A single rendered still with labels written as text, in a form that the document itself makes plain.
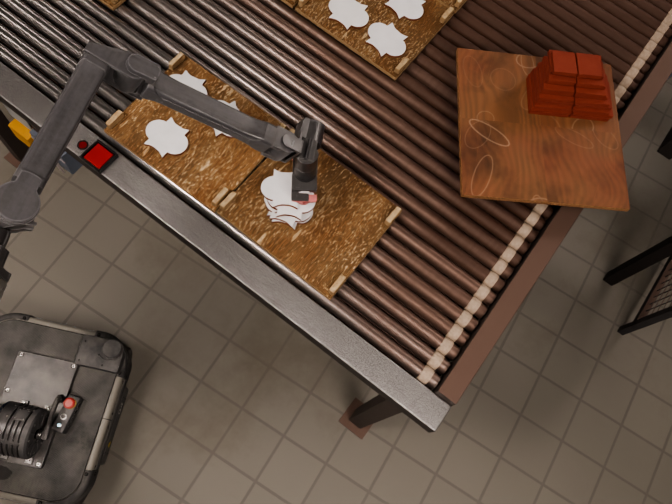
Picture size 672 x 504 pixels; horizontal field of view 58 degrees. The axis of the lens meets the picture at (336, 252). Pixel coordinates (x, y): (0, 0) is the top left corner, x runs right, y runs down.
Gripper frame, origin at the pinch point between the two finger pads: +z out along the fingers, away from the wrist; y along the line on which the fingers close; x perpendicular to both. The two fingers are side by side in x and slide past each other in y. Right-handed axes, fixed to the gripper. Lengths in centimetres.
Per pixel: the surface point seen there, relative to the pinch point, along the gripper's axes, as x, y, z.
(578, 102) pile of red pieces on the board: -80, 27, -8
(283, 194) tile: 5.4, -2.2, 0.6
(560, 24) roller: -89, 71, 11
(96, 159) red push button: 59, 10, 7
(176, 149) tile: 36.5, 13.1, 5.9
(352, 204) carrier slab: -14.8, -1.2, 7.8
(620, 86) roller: -107, 47, 11
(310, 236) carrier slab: -2.7, -11.7, 7.5
